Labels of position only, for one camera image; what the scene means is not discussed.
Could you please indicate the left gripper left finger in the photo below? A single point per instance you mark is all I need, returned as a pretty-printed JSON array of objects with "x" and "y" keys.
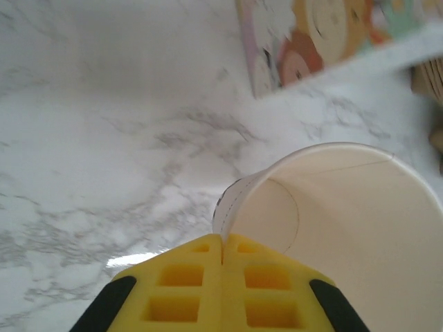
[{"x": 180, "y": 297}]

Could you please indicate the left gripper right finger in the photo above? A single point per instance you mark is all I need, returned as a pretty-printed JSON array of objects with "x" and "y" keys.
[{"x": 263, "y": 297}]

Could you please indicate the white printed paper cup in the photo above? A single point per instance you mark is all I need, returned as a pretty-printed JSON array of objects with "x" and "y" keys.
[{"x": 346, "y": 207}]

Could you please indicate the cartoon animal print gift bag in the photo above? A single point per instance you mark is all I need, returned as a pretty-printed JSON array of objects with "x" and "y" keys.
[{"x": 304, "y": 41}]

